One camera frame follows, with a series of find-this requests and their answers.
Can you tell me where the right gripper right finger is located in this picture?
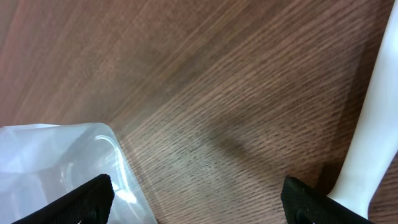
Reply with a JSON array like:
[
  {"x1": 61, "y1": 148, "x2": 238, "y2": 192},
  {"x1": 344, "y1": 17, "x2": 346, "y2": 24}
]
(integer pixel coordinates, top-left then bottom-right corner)
[{"x1": 281, "y1": 176, "x2": 373, "y2": 224}]

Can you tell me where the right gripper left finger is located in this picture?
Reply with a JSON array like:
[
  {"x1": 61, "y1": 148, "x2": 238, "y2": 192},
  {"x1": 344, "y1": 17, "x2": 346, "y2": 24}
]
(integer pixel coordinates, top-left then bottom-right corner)
[{"x1": 12, "y1": 174, "x2": 114, "y2": 224}]

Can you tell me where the white spoon wide handle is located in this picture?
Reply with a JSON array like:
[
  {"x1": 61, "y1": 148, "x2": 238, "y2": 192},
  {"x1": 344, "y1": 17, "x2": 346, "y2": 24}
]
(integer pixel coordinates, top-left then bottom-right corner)
[{"x1": 328, "y1": 4, "x2": 397, "y2": 219}]

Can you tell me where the right clear plastic container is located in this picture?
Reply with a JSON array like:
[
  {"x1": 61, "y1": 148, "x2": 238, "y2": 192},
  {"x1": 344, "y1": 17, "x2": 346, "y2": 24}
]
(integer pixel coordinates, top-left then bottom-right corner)
[{"x1": 1, "y1": 123, "x2": 157, "y2": 224}]

